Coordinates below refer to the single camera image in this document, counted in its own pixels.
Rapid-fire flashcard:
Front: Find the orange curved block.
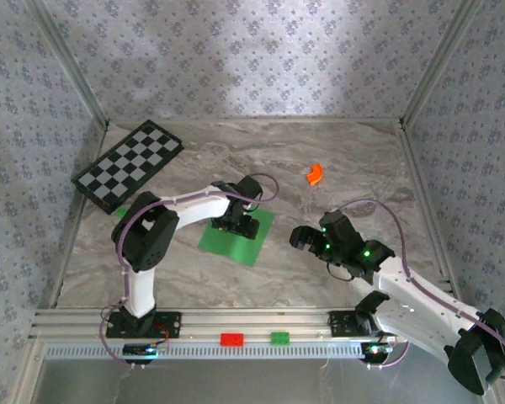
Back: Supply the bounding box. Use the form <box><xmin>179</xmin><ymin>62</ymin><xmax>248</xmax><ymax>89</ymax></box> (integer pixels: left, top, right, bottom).
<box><xmin>306</xmin><ymin>162</ymin><xmax>324</xmax><ymax>187</ymax></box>

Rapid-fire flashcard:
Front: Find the black and grey checkerboard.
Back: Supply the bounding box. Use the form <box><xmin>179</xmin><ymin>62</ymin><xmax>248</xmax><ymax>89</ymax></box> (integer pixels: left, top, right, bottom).
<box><xmin>70</xmin><ymin>119</ymin><xmax>185</xmax><ymax>216</ymax></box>

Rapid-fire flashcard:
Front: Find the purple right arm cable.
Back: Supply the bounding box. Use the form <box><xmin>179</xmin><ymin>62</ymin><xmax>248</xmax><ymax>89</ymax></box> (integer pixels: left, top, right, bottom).
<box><xmin>334</xmin><ymin>198</ymin><xmax>505</xmax><ymax>374</ymax></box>

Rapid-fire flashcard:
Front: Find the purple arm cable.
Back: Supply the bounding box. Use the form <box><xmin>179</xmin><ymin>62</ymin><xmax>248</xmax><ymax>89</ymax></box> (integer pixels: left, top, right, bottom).
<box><xmin>334</xmin><ymin>198</ymin><xmax>505</xmax><ymax>374</ymax></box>
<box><xmin>98</xmin><ymin>172</ymin><xmax>281</xmax><ymax>371</ymax></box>

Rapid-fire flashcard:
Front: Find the aluminium frame profile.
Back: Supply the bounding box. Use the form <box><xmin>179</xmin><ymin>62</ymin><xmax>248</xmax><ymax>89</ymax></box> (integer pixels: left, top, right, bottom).
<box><xmin>398</xmin><ymin>0</ymin><xmax>487</xmax><ymax>130</ymax></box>
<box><xmin>24</xmin><ymin>0</ymin><xmax>111</xmax><ymax>130</ymax></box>
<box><xmin>397</xmin><ymin>124</ymin><xmax>464</xmax><ymax>307</ymax></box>
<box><xmin>45</xmin><ymin>124</ymin><xmax>110</xmax><ymax>311</ymax></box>
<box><xmin>108</xmin><ymin>115</ymin><xmax>401</xmax><ymax>125</ymax></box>

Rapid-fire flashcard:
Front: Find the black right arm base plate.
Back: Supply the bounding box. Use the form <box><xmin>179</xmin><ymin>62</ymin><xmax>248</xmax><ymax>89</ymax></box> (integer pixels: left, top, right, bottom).
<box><xmin>328</xmin><ymin>310</ymin><xmax>365</xmax><ymax>338</ymax></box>

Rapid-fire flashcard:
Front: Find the wide aluminium mounting rail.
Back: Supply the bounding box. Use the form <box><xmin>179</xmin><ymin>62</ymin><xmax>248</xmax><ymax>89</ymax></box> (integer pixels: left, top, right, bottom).
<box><xmin>28</xmin><ymin>307</ymin><xmax>409</xmax><ymax>344</ymax></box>

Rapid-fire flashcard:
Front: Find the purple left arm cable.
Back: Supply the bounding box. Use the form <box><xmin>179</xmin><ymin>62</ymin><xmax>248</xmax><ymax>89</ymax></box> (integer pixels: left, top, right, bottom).
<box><xmin>98</xmin><ymin>172</ymin><xmax>281</xmax><ymax>371</ymax></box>

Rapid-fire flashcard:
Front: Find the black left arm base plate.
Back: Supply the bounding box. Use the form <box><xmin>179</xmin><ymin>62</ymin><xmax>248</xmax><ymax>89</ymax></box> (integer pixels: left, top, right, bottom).
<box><xmin>105</xmin><ymin>310</ymin><xmax>182</xmax><ymax>340</ymax></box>

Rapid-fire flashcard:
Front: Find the grey slotted cable duct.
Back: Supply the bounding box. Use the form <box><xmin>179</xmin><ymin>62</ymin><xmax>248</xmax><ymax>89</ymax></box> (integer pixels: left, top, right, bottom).
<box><xmin>44</xmin><ymin>341</ymin><xmax>365</xmax><ymax>361</ymax></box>

